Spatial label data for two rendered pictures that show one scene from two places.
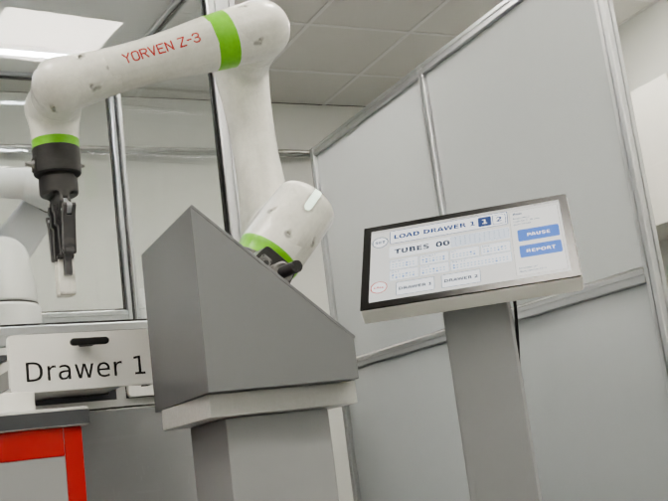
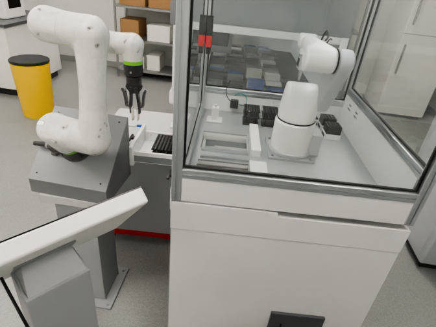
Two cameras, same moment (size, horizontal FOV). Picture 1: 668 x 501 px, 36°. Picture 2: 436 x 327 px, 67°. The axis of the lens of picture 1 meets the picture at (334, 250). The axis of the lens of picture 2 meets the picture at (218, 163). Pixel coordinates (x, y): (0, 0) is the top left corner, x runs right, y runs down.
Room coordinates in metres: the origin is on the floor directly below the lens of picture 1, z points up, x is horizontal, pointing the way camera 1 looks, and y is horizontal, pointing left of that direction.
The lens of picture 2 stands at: (3.18, -0.62, 1.74)
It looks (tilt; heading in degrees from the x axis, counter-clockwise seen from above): 31 degrees down; 121
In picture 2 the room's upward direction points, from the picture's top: 6 degrees clockwise
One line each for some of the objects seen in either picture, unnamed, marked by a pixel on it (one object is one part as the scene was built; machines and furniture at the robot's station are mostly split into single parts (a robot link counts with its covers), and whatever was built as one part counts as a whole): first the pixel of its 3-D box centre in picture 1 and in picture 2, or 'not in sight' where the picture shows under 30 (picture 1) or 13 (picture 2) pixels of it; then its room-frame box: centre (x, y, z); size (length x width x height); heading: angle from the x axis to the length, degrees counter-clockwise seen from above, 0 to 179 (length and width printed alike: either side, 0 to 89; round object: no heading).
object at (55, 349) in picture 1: (84, 360); (138, 143); (2.00, 0.51, 0.87); 0.29 x 0.02 x 0.11; 121
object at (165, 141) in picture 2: not in sight; (175, 148); (2.17, 0.61, 0.87); 0.22 x 0.18 x 0.06; 31
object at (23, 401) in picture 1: (13, 406); not in sight; (1.74, 0.57, 0.78); 0.07 x 0.07 x 0.04
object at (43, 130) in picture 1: (54, 114); (130, 48); (1.96, 0.52, 1.36); 0.13 x 0.11 x 0.14; 23
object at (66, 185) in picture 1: (59, 200); (133, 84); (1.96, 0.52, 1.19); 0.08 x 0.07 x 0.09; 31
